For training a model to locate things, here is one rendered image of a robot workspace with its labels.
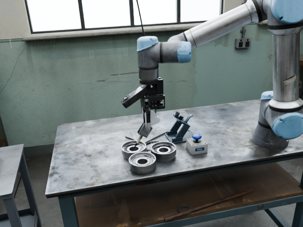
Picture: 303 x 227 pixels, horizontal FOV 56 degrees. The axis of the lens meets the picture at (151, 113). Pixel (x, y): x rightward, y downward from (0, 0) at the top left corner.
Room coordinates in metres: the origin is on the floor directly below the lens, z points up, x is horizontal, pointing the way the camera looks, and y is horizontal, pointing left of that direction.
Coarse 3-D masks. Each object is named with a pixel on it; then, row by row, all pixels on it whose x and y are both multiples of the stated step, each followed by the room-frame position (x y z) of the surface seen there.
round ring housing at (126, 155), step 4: (124, 144) 1.07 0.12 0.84; (128, 144) 1.08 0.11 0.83; (140, 144) 1.08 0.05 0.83; (144, 144) 1.06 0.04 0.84; (128, 148) 1.05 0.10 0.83; (132, 148) 1.06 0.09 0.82; (136, 148) 1.06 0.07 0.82; (140, 148) 1.04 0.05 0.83; (144, 148) 1.02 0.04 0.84; (124, 152) 1.01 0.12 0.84; (128, 152) 1.00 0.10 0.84; (132, 152) 0.99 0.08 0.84; (136, 152) 0.99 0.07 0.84; (124, 156) 1.01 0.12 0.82; (128, 156) 1.00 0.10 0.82
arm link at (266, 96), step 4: (264, 92) 1.13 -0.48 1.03; (268, 92) 1.12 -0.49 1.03; (272, 92) 1.12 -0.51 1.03; (264, 96) 1.10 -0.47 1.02; (268, 96) 1.08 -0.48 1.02; (272, 96) 1.07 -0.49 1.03; (264, 100) 1.09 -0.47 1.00; (268, 100) 1.08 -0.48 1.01; (260, 104) 1.12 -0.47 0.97; (264, 104) 1.09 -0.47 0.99; (268, 104) 1.06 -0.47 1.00; (260, 108) 1.12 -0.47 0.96; (264, 108) 1.07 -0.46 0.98; (260, 112) 1.11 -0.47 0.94; (264, 112) 1.06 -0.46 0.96; (260, 116) 1.11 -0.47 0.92; (264, 116) 1.06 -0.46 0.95; (260, 120) 1.10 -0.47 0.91; (264, 120) 1.08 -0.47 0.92; (264, 124) 1.08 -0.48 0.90; (268, 124) 1.07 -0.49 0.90
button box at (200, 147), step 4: (188, 140) 1.07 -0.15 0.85; (192, 140) 1.07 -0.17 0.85; (200, 140) 1.06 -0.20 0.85; (204, 140) 1.06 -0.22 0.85; (188, 144) 1.05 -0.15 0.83; (192, 144) 1.03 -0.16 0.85; (196, 144) 1.03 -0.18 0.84; (200, 144) 1.03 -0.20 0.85; (204, 144) 1.03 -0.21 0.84; (188, 148) 1.05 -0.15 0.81; (192, 148) 1.02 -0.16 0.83; (196, 148) 1.02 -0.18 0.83; (200, 148) 1.02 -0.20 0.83; (204, 148) 1.03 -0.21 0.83; (192, 152) 1.02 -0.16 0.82; (196, 152) 1.02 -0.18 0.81; (200, 152) 1.02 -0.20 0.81; (204, 152) 1.03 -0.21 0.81
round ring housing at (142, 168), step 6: (132, 156) 0.97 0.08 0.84; (138, 156) 0.98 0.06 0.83; (150, 156) 0.98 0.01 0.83; (132, 162) 0.95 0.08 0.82; (138, 162) 0.96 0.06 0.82; (144, 162) 0.96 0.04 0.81; (132, 168) 0.91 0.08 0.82; (138, 168) 0.89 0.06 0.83; (144, 168) 0.89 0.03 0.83; (150, 168) 0.90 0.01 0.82
